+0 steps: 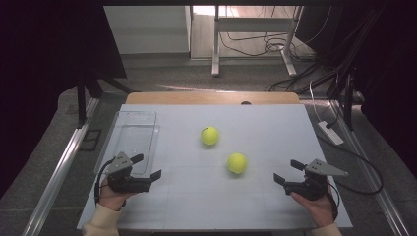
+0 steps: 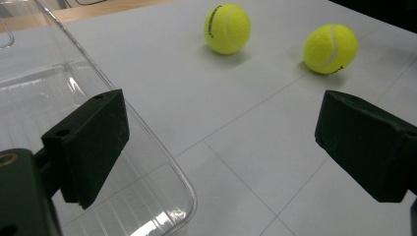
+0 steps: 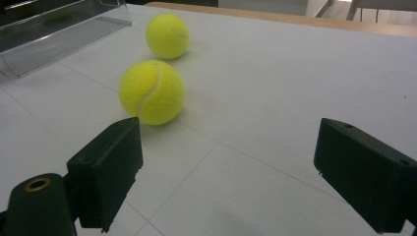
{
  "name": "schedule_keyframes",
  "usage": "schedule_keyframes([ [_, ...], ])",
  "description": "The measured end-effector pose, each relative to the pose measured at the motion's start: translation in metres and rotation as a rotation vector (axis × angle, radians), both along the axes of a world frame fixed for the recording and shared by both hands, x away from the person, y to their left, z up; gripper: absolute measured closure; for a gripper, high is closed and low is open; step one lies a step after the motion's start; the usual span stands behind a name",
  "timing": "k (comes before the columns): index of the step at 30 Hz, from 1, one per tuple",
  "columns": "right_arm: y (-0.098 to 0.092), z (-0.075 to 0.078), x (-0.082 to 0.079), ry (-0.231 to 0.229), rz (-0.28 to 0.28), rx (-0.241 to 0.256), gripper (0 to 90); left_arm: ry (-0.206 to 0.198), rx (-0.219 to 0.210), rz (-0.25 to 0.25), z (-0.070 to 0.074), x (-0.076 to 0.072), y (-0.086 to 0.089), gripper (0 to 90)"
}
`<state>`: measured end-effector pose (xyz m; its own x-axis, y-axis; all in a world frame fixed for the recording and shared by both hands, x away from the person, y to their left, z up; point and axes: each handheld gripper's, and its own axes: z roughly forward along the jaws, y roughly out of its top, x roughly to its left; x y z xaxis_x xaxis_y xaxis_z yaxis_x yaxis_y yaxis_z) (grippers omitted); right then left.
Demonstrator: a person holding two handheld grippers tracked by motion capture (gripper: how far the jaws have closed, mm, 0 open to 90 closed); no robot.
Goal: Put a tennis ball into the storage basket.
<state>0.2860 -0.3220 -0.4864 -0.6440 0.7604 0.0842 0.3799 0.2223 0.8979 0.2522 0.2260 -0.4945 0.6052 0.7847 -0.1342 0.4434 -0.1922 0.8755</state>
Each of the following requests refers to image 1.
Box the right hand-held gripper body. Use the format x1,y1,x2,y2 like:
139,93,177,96
284,158,349,201

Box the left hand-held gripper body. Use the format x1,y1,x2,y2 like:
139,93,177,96
103,151,153,194

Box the clear plastic container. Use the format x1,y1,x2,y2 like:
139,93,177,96
93,110,161,176

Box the yellow tennis ball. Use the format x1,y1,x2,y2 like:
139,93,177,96
200,126,220,147
227,152,249,175

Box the person's left hand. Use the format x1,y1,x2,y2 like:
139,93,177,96
97,183,137,211

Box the person's right hand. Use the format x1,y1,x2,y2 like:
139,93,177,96
290,188,335,228

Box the white table board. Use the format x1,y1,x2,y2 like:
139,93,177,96
77,103,353,230

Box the white power strip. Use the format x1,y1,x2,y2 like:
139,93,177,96
317,120,344,147

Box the black floor plate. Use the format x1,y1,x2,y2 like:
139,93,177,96
78,129,103,152

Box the black metal stand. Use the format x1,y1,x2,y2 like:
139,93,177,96
76,70,140,129
326,9,385,132

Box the wooden table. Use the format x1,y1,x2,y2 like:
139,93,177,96
125,91,301,106

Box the dark curtain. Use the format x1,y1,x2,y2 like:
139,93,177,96
296,0,417,180
0,0,128,198

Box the white cabinet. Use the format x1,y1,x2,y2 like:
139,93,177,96
103,5,192,55

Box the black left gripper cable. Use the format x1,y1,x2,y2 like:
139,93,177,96
93,158,116,207

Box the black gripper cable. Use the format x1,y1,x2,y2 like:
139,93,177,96
316,134,385,221
93,158,116,207

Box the aluminium floor rail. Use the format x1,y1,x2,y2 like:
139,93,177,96
328,99,411,236
21,97,100,236

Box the white power cable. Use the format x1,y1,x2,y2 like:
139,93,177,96
309,80,324,124

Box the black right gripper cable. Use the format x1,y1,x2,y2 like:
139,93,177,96
316,134,385,221

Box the tangle of black floor cables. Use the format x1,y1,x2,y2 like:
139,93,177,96
218,6,330,93

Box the white desk frame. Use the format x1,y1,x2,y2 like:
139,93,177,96
210,5,304,78

